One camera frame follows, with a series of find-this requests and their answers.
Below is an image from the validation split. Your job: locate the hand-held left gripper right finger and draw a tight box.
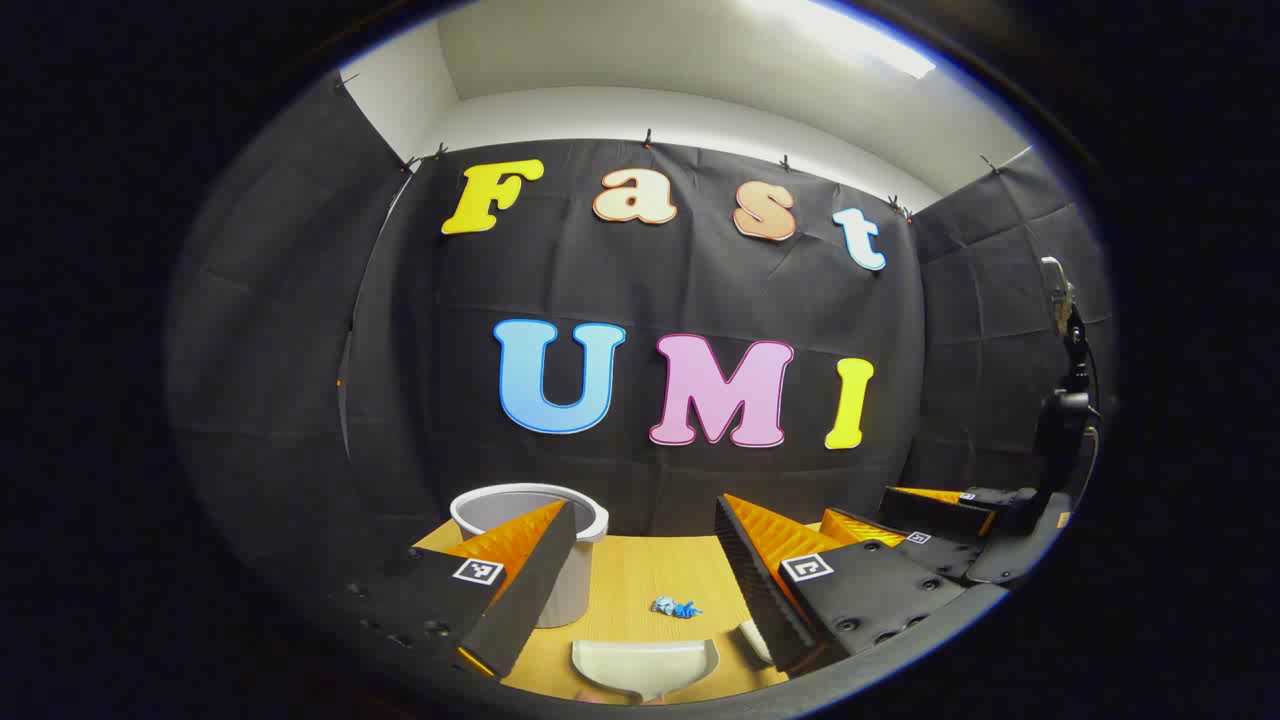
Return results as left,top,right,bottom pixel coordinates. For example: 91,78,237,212
713,493,968,676

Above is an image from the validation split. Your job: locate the white ribbed garbage bin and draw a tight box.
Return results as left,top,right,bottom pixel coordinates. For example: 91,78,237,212
450,483,611,629

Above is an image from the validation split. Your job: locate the wooden desktop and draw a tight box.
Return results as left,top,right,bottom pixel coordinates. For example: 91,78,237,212
412,520,831,706

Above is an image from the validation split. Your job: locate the ceiling light panel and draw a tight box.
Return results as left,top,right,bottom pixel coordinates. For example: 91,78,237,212
740,0,936,81

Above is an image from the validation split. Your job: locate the white plastic dustpan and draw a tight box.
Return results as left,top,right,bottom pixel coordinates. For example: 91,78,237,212
572,640,721,704

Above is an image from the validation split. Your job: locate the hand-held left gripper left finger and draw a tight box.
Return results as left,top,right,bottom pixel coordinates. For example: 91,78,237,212
335,498,579,681

